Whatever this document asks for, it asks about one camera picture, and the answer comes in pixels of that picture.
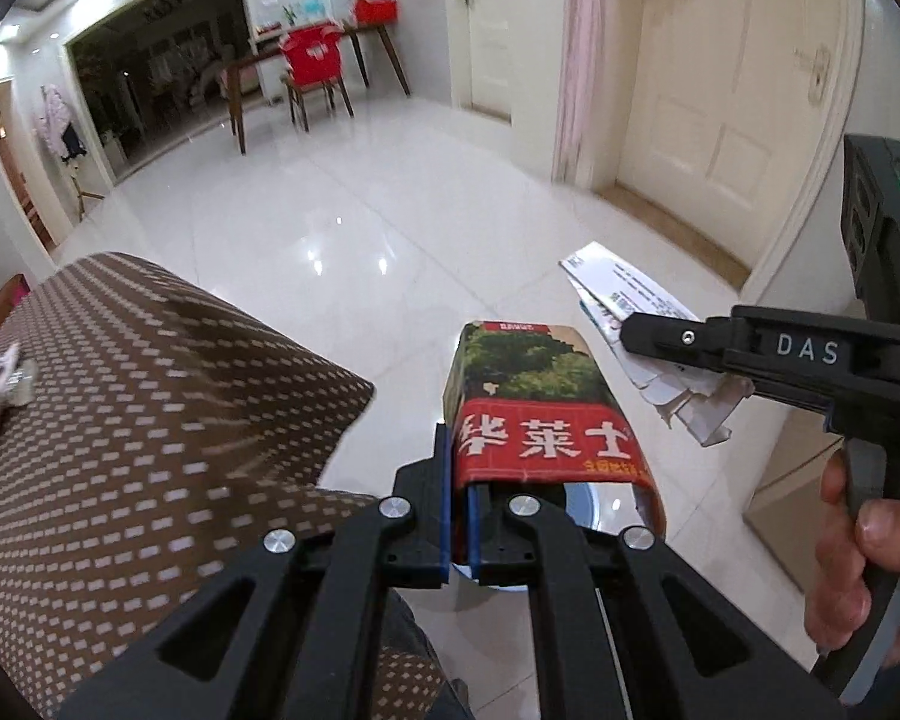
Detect round table with brown tablecloth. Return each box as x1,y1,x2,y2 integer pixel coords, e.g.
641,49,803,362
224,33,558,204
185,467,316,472
0,251,451,720

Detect coat rack with pink clothes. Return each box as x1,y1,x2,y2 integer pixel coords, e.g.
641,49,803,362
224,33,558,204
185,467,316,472
36,86,107,220

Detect red and green carton box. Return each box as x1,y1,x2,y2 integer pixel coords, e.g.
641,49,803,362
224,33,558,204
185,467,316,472
442,320,668,565

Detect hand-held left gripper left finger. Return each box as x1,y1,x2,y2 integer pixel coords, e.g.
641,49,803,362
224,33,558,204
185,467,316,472
56,424,452,720

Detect chair with red cover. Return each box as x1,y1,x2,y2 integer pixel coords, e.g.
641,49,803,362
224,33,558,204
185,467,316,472
277,22,357,132

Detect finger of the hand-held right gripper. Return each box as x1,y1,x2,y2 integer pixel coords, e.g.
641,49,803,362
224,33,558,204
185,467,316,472
620,312,733,373

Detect plain white door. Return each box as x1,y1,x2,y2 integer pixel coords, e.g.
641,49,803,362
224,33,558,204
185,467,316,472
450,0,571,125

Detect white round trash bin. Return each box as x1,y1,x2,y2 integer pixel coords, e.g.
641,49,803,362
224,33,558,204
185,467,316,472
450,481,644,595

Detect person's dark trousers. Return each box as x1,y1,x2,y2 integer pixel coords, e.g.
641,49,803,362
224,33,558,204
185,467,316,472
379,589,473,720

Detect pink curtain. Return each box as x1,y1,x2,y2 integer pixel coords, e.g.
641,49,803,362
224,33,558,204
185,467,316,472
553,0,616,188

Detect white door with handle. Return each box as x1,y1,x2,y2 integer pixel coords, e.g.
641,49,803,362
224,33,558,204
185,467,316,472
619,0,852,263

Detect person's right hand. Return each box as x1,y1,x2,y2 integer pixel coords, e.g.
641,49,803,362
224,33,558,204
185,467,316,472
805,450,900,665

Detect white paper box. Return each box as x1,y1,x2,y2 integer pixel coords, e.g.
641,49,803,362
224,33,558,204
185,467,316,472
559,242,755,449

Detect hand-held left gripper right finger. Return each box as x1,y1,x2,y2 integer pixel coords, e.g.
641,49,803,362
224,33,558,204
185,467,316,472
468,484,848,720

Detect crumpled white wrapper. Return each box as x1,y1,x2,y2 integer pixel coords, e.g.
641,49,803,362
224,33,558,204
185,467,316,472
0,341,40,457

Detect wooden dining table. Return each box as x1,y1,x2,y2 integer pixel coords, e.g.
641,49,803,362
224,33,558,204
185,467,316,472
221,19,411,155

